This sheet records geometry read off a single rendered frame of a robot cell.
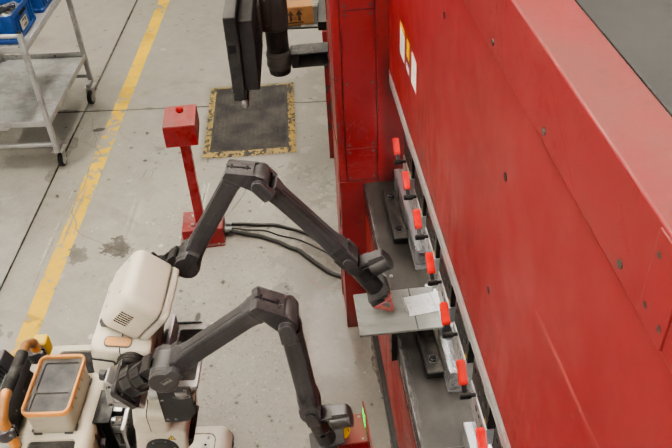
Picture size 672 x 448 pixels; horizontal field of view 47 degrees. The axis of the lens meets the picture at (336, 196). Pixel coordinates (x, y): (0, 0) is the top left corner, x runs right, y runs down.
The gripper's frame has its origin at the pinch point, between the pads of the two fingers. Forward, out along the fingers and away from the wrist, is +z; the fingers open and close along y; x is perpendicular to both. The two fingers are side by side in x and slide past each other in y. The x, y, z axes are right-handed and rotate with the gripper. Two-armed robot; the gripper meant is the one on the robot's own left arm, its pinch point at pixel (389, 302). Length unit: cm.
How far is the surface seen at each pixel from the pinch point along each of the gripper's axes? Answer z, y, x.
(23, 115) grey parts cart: -37, 258, 201
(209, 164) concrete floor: 48, 233, 121
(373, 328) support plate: -1.5, -8.2, 6.6
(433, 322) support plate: 8.2, -8.3, -9.8
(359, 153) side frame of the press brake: 0, 84, -1
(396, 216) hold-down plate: 16, 56, -4
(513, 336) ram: -49, -74, -45
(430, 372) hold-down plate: 14.9, -20.1, -2.3
